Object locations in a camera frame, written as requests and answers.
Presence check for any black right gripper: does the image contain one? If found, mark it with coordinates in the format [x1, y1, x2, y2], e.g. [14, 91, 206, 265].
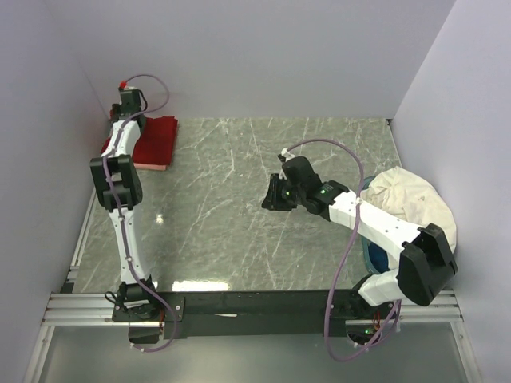
[260, 174, 305, 211]

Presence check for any red t shirt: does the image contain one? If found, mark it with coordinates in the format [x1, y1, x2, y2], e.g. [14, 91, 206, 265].
[89, 116, 178, 171]

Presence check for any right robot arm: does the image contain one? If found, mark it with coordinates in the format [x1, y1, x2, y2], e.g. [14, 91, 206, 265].
[262, 156, 458, 318]

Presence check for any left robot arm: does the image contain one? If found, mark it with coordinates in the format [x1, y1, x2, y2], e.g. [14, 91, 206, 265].
[89, 83, 160, 322]

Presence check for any folded pink t shirt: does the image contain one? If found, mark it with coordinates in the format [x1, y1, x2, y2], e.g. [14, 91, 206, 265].
[134, 163, 168, 171]

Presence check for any white crumpled t shirt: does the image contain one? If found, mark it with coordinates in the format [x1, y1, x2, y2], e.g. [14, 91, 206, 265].
[362, 167, 457, 251]

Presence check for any blue plastic basket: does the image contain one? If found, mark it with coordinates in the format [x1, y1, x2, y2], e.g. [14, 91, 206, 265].
[361, 237, 390, 274]

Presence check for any black base beam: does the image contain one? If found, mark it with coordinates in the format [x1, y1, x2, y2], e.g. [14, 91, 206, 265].
[112, 290, 392, 344]

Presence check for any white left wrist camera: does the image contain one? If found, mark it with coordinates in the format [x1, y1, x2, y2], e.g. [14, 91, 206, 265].
[118, 81, 138, 92]

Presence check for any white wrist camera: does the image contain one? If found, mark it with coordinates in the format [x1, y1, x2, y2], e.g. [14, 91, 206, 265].
[118, 81, 138, 92]
[278, 148, 295, 180]

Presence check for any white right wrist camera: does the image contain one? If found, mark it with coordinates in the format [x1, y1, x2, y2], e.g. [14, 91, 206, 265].
[278, 148, 295, 180]

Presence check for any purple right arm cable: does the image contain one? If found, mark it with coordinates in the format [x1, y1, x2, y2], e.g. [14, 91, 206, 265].
[285, 138, 402, 363]

